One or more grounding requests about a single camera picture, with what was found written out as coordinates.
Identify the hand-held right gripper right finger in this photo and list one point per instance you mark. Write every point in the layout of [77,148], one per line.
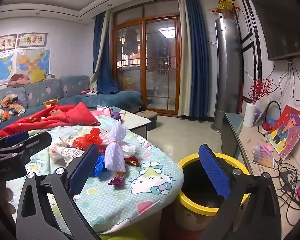
[213,172]

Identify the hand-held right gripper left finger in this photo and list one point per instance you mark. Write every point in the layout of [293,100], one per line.
[82,171]

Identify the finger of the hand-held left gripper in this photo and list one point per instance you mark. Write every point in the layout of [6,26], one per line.
[38,142]
[16,137]

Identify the yellow rim trash bin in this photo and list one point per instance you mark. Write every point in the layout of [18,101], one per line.
[187,160]

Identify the red plastic bag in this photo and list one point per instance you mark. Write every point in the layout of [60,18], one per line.
[86,140]

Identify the white foam net bundle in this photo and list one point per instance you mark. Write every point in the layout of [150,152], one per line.
[115,155]

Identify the person's left hand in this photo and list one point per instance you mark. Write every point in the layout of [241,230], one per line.
[10,200]

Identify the blue plastic bag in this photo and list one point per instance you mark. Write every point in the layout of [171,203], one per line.
[100,165]

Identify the white printed plastic bag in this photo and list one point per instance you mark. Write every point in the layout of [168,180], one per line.
[62,152]

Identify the red blanket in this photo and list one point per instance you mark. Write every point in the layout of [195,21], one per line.
[52,120]

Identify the colourful clothes pile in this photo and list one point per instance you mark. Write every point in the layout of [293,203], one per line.
[7,106]

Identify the purple candy wrapper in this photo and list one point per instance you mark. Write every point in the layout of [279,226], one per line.
[116,180]

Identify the pink white foam net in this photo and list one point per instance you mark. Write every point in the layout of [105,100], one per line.
[103,136]

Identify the glass top television cabinet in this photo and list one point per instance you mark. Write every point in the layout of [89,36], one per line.
[247,141]

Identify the blue heart print sofa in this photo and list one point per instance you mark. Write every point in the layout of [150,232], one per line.
[40,92]

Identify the red snack wrapper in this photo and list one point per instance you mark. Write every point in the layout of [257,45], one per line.
[132,162]

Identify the clear bead organiser box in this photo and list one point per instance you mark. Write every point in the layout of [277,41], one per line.
[262,156]

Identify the pink red clothes pile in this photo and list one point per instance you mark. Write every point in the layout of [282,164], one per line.
[18,80]

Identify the pink bead tool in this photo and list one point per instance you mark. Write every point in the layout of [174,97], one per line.
[268,147]

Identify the pink cloth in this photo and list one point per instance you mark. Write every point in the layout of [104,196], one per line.
[101,111]

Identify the cartoon cat printed blanket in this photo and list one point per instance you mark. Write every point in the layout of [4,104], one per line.
[150,180]

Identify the yellow pillow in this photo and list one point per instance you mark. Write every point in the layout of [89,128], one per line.
[38,76]

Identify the purple cloth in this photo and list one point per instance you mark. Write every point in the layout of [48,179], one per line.
[116,116]

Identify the white ribbed vase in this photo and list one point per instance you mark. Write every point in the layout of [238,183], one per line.
[249,115]

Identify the blue world map poster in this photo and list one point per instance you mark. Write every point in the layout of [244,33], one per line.
[1,67]

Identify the white black coffee table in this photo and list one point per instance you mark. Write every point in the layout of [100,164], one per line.
[137,123]

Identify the lime green object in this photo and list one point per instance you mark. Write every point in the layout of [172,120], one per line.
[125,236]

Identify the yellow country map poster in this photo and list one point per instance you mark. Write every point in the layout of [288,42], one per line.
[33,60]

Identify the white purple picture board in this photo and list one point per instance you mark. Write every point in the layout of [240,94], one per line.
[262,107]

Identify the grey round stool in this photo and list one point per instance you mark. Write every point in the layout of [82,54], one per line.
[146,120]

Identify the colourful bead painting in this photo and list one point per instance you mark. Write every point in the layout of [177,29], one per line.
[287,130]

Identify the red berry branches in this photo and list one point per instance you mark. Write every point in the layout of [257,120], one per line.
[260,90]

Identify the blue beige curtain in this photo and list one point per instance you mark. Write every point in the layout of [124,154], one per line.
[106,75]
[198,55]

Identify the grey tower air conditioner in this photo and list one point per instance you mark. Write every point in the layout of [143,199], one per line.
[226,67]

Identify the wooden sliding glass door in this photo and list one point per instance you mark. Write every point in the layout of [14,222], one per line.
[160,67]

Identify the dark hanging clothes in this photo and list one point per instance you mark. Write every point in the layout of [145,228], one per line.
[131,42]

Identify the yellow red artificial flowers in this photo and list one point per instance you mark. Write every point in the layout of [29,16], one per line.
[225,3]

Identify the cross-stitch wall banner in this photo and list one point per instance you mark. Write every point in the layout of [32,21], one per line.
[2,43]
[32,40]

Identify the wall mounted television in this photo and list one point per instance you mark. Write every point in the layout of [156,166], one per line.
[282,17]

